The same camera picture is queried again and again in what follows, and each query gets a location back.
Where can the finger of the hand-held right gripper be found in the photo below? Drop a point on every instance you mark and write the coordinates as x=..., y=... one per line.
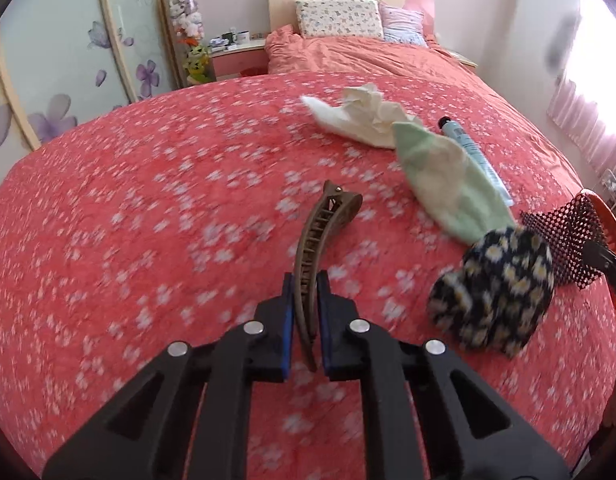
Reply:
x=612, y=267

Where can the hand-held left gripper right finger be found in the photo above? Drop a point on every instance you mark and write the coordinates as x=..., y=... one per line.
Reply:
x=324, y=325

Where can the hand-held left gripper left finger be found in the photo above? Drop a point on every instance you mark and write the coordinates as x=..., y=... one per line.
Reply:
x=287, y=325

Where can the orange plastic laundry basket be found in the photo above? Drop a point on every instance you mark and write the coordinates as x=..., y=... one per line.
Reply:
x=610, y=212

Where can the black mesh net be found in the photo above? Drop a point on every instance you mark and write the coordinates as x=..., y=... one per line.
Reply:
x=562, y=240

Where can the brown hair clip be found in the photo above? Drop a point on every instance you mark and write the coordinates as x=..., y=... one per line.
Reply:
x=318, y=230

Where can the black daisy print cloth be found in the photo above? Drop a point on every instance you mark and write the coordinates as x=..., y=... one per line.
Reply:
x=497, y=290

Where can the pale green sock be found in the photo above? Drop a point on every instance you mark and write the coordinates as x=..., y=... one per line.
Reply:
x=447, y=185

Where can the blue white tube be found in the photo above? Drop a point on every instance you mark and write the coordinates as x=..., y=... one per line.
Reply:
x=470, y=147

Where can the white tissue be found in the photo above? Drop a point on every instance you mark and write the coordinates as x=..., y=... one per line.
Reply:
x=358, y=117

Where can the pink curtain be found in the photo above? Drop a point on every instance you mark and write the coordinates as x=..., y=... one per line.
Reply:
x=587, y=120

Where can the red floral blanket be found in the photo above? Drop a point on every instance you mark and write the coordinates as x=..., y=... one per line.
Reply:
x=163, y=210

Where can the pink nightstand with mugs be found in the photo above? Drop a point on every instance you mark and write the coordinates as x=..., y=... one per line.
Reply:
x=238, y=60

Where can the salmon duvet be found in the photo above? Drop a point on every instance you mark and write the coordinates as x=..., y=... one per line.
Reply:
x=358, y=55

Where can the green yellow plush toy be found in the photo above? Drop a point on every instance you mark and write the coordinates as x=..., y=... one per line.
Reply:
x=198, y=62

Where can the white mug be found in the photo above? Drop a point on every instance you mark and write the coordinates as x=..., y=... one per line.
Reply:
x=243, y=35

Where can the dark mug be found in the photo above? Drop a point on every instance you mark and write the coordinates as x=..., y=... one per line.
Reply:
x=228, y=36

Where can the white floral pillow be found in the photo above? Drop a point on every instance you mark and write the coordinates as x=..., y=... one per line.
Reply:
x=338, y=17

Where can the pink striped pillow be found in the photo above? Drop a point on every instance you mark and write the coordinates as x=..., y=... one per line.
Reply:
x=402, y=25

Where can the clear tube of plush toys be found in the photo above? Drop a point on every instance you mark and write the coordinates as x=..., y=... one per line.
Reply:
x=185, y=10

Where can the wardrobe with purple flower doors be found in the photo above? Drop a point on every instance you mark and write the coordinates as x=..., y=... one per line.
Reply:
x=63, y=60

